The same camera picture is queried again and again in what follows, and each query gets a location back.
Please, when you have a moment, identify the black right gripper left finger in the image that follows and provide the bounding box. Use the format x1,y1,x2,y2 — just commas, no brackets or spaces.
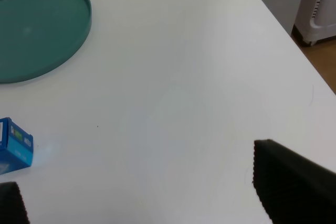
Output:
0,182,30,224

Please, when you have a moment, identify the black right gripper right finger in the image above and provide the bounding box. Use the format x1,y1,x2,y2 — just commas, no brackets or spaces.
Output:
253,140,335,223

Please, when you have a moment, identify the blue Darlie toothpaste box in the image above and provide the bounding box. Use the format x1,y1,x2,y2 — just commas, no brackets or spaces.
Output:
0,117,34,175

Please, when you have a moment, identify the white plastic appliance on wheels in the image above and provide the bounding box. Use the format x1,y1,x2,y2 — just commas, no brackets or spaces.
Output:
295,0,335,46

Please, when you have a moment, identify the green round plastic plate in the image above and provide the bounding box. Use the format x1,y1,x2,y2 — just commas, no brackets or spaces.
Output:
1,0,92,83

